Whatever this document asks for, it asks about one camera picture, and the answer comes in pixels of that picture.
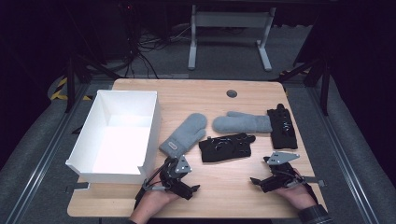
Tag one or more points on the plain grey mitten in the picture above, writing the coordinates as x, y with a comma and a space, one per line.
239, 123

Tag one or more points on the grey round table grommet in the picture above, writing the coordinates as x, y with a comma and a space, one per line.
232, 93

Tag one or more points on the metal floor rail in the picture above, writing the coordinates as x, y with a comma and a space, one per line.
341, 155
49, 155

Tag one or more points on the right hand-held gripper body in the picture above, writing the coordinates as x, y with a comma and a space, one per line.
285, 175

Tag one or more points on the white metal desk frame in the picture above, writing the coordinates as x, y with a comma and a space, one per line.
230, 19

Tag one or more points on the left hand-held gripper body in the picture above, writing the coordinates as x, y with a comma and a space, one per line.
169, 177

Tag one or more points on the grey table edge bracket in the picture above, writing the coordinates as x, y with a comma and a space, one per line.
314, 179

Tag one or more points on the black glove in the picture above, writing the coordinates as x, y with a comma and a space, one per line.
281, 130
224, 149

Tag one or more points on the yellow black floor tape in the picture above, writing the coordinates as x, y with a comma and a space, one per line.
59, 93

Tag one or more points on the black metal stand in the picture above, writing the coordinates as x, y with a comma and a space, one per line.
70, 84
325, 90

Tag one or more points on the person's right hand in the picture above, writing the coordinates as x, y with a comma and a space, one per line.
300, 196

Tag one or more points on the grey mitten with label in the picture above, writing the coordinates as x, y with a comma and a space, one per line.
186, 133

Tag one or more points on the white box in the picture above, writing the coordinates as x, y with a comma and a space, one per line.
121, 146

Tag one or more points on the person's left hand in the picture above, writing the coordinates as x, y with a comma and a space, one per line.
154, 200

